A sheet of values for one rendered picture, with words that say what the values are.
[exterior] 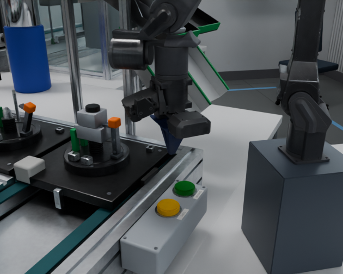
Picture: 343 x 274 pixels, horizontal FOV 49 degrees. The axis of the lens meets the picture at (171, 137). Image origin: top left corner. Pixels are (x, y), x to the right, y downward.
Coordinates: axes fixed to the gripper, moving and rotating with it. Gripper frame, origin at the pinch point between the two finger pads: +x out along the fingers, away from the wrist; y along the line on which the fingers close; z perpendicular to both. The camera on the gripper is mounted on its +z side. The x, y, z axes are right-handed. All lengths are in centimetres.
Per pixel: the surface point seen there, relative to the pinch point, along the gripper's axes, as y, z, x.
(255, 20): -346, -265, 30
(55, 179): -10.4, 20.5, 9.7
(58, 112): -80, 11, 20
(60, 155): -20.9, 17.9, 9.7
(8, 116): -33.8, 27.1, 3.5
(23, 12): -108, 16, -13
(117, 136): -10.6, 7.3, 2.9
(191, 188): 3.6, -2.6, 9.6
